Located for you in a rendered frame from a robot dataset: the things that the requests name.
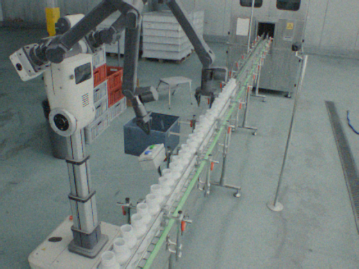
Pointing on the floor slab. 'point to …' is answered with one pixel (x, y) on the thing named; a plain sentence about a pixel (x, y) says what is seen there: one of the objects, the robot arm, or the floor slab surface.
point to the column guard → (51, 14)
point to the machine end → (273, 19)
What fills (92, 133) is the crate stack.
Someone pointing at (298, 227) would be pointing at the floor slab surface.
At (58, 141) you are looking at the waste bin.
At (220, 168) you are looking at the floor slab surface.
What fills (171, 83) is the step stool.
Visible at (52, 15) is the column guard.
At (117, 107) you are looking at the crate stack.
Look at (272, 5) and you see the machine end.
